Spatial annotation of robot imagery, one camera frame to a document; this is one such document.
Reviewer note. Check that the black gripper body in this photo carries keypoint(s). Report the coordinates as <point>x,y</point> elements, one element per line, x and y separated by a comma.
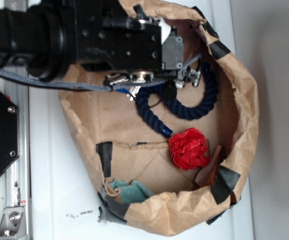
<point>122,50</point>

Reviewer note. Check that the metal corner bracket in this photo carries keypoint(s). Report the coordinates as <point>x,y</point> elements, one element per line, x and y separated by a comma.
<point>13,223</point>

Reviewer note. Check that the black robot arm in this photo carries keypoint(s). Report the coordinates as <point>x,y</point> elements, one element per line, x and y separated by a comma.
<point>42,39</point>

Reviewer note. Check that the silver keys bunch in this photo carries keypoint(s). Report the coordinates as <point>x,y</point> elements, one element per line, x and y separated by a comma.
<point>132,92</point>

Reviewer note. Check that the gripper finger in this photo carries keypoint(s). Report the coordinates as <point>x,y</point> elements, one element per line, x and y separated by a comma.
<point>180,78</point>
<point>137,24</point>

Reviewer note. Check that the red crumpled paper ball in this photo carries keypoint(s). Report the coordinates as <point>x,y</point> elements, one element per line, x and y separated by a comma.
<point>188,149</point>

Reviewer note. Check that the aluminium frame rail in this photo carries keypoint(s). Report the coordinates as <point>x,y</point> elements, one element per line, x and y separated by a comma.
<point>17,176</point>

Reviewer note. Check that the brown paper bag bin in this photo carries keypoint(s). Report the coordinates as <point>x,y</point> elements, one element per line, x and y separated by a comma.
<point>115,143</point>

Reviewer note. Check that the teal cloth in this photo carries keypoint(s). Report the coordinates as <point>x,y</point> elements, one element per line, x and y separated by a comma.
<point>129,193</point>

